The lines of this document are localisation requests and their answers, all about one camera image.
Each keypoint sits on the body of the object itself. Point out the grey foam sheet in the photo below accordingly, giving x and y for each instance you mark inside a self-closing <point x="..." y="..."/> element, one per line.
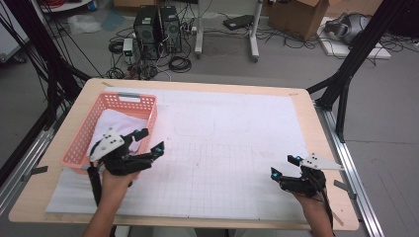
<point x="72" y="197"/>

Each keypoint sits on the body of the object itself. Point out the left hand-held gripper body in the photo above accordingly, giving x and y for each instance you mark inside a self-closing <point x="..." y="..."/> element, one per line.
<point x="123" y="166"/>

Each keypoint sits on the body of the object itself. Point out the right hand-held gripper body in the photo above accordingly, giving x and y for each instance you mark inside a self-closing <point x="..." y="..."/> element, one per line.
<point x="301" y="186"/>

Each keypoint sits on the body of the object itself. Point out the aluminium rail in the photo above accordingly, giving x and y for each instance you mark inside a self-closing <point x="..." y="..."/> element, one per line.
<point x="23" y="168"/>
<point x="349" y="158"/>

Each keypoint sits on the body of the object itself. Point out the grey rounded device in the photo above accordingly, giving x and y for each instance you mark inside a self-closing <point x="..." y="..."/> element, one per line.
<point x="349" y="28"/>

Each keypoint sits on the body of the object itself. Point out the lavender printed towel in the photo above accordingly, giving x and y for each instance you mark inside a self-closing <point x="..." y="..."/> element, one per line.
<point x="115" y="123"/>

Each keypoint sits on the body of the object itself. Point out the thin wooden stick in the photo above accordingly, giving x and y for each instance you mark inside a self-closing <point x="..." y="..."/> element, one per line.
<point x="339" y="220"/>

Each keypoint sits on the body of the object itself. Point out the teal plastic sheet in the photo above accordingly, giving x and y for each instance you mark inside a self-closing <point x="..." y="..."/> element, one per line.
<point x="112" y="20"/>

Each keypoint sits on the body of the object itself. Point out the brown cardboard box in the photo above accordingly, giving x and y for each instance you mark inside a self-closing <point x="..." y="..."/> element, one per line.
<point x="131" y="2"/>
<point x="355" y="6"/>
<point x="296" y="18"/>

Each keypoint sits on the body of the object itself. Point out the person's left hand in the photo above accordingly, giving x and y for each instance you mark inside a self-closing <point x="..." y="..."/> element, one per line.
<point x="115" y="187"/>

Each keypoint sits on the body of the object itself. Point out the clear plastic bag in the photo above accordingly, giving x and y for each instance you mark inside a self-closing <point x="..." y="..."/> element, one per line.
<point x="84" y="23"/>

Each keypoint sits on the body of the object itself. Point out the black computer tower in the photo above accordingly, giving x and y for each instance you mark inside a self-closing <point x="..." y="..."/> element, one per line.
<point x="146" y="33"/>
<point x="171" y="29"/>

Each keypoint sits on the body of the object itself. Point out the white cabinet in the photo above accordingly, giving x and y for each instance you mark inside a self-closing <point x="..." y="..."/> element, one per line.
<point x="10" y="42"/>

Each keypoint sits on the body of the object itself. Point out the white floor board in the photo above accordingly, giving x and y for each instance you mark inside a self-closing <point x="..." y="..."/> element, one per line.
<point x="342" y="51"/>

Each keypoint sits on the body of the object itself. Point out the pink plastic basket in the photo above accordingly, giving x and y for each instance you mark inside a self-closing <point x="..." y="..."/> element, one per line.
<point x="79" y="144"/>

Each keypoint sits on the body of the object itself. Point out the white round table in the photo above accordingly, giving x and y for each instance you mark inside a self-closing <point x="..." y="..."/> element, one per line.
<point x="66" y="7"/>

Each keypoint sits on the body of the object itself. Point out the black metal frame stand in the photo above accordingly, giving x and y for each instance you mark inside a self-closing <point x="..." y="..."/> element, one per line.
<point x="362" y="42"/>
<point x="33" y="33"/>

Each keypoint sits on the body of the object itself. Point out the white grid mat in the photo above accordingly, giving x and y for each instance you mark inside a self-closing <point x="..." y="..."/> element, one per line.
<point x="230" y="131"/>

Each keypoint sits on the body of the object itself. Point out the person's right hand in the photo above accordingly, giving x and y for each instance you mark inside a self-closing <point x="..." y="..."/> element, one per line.
<point x="314" y="209"/>

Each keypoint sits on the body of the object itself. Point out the black flat box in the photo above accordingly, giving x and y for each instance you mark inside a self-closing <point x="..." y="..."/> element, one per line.
<point x="238" y="22"/>

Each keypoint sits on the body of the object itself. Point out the small white power unit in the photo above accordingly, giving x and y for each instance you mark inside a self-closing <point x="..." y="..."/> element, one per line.
<point x="127" y="44"/>

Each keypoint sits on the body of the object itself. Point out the white metal stand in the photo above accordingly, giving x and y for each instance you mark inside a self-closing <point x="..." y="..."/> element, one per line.
<point x="198" y="33"/>

